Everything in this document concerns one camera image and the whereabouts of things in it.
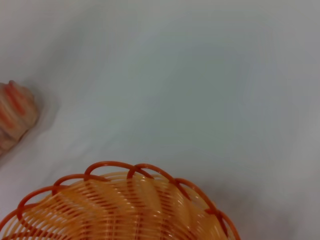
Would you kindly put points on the orange woven plastic basket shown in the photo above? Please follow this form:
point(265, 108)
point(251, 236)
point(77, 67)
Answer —
point(125, 205)

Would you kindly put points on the orange striped twisted bread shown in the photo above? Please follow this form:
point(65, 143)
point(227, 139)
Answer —
point(15, 107)

